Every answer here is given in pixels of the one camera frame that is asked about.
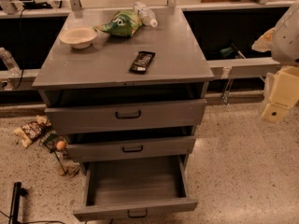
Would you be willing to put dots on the orange ball on floor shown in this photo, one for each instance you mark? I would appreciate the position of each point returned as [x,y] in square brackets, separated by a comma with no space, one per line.
[61,145]

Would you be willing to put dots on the green chip bag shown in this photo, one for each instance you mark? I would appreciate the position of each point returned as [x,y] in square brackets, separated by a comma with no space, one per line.
[124,23]

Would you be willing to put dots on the black chocolate rxbar wrapper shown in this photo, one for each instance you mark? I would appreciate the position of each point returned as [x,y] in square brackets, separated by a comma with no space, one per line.
[142,62]

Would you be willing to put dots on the grey middle drawer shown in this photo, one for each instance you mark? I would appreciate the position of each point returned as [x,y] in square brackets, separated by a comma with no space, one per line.
[131,149]

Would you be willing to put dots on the white paper bowl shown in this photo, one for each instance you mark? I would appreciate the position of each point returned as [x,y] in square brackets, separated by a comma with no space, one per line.
[78,37]

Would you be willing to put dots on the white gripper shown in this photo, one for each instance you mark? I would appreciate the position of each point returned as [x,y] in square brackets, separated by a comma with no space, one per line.
[287,37]

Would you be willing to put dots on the grey top drawer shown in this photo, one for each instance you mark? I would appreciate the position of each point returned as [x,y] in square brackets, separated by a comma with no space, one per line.
[125,117]

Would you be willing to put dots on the green tool in bin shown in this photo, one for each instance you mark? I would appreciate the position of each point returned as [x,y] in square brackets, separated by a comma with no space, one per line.
[232,49]

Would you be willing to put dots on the clear bottle at left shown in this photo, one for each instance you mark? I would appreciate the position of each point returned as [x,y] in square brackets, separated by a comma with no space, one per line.
[10,63]

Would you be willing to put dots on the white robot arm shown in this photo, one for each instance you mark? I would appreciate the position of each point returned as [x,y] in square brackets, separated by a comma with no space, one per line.
[283,43]

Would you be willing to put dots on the grey drawer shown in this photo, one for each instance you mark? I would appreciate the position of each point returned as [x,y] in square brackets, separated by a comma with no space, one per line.
[135,188]
[131,149]
[125,117]

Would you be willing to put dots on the clear plastic water bottle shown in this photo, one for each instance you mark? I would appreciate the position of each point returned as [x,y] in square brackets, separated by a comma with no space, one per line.
[147,16]

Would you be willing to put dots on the grey bottom drawer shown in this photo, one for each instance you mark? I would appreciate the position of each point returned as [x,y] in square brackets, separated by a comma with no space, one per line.
[135,188]

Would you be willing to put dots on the brown snack bag on floor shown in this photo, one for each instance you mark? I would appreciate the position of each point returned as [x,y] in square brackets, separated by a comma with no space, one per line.
[31,131]

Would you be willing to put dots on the dark green snack bag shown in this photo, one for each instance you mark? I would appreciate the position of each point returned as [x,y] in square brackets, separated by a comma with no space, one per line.
[49,139]

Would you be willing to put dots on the grey metal drawer cabinet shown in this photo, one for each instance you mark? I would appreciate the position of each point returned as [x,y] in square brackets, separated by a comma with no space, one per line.
[99,75]

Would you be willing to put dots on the clear bottle on floor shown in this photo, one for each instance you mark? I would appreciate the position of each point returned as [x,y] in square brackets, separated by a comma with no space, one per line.
[56,161]

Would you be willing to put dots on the black stand at bottom left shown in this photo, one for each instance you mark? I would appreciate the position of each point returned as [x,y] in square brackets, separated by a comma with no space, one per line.
[18,192]

